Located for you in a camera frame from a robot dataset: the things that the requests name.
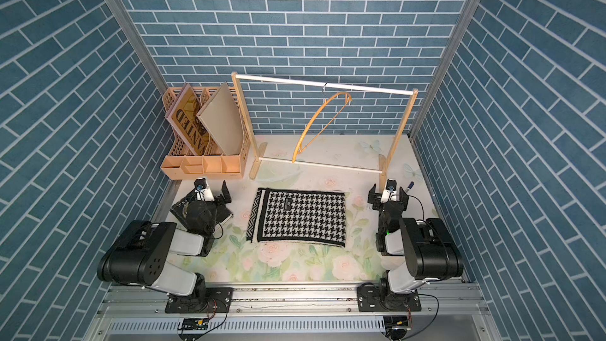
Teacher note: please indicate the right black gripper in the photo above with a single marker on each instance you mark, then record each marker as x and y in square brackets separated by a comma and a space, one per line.
[376, 198]

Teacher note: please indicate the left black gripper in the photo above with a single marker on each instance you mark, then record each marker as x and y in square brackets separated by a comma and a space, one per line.
[226, 199]

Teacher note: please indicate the black white houndstooth scarf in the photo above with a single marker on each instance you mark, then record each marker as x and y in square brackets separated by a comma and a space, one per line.
[287, 215]

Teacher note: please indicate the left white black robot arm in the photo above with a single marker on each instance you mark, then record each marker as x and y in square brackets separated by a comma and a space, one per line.
[139, 255]

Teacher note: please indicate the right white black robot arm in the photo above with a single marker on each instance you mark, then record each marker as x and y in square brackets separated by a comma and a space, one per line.
[429, 252]

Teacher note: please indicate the black paperback book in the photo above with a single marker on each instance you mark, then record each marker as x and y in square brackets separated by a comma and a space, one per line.
[177, 209]

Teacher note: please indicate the pink plastic file organizer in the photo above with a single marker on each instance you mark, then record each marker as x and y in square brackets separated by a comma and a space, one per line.
[181, 164]

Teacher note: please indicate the brown wanted poster book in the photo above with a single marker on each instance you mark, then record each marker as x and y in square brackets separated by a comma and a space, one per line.
[182, 116]

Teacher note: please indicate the beige grey folder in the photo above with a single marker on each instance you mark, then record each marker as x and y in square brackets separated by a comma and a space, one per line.
[220, 116]

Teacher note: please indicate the left green circuit board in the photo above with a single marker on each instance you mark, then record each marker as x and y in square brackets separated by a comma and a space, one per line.
[194, 325]

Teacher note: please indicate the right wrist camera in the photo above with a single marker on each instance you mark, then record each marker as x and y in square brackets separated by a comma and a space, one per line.
[389, 191]

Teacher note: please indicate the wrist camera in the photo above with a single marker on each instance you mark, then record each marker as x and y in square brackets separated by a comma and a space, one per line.
[202, 190]
[389, 191]

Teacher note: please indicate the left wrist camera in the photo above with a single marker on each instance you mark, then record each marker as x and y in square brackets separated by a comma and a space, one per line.
[202, 190]

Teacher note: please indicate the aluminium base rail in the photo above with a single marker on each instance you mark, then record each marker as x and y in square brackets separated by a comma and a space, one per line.
[450, 310]

